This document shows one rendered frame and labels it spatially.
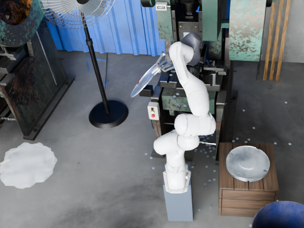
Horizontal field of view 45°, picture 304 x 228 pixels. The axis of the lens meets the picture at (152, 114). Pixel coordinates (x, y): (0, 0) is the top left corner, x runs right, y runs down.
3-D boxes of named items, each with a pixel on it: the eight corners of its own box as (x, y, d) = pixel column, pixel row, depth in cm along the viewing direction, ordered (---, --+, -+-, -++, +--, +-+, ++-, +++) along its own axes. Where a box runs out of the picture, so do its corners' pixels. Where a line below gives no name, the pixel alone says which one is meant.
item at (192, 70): (195, 103, 262) (195, 88, 253) (176, 101, 266) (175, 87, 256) (201, 81, 279) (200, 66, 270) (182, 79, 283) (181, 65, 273)
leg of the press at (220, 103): (228, 166, 299) (233, 79, 237) (214, 165, 302) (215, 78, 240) (238, 92, 362) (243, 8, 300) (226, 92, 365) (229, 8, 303)
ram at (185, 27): (199, 61, 257) (198, 23, 237) (178, 59, 261) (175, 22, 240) (202, 47, 269) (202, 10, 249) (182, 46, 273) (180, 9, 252)
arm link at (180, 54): (212, 93, 190) (202, 46, 206) (184, 83, 180) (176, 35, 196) (198, 103, 198) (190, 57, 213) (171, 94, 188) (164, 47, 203)
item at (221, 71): (225, 75, 272) (226, 64, 265) (203, 73, 276) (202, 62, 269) (226, 70, 276) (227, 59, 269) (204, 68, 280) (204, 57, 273)
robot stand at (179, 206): (192, 221, 268) (190, 185, 237) (168, 220, 270) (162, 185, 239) (192, 199, 281) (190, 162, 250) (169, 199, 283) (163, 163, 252)
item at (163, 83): (220, 91, 269) (220, 85, 265) (160, 87, 280) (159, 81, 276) (224, 66, 289) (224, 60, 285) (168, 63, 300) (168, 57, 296)
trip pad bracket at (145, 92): (153, 108, 282) (150, 88, 268) (141, 107, 284) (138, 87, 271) (155, 103, 286) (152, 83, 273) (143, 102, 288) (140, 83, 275)
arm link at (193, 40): (178, 65, 203) (192, 70, 208) (194, 53, 193) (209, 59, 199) (175, 39, 211) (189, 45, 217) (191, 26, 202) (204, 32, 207)
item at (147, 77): (140, 94, 223) (139, 93, 223) (126, 99, 250) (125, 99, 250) (166, 58, 231) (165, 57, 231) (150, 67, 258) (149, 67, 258)
